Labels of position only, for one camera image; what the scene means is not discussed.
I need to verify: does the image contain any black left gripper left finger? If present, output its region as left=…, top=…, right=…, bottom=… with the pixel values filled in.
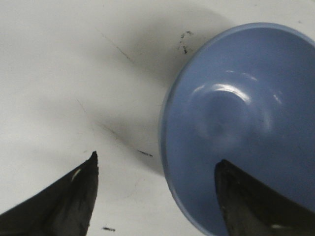
left=0, top=151, right=98, bottom=236

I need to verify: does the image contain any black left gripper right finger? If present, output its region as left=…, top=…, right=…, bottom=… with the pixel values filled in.
left=214, top=159, right=315, bottom=236

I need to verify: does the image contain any blue bowl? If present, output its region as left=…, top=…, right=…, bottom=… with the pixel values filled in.
left=159, top=23, right=315, bottom=236

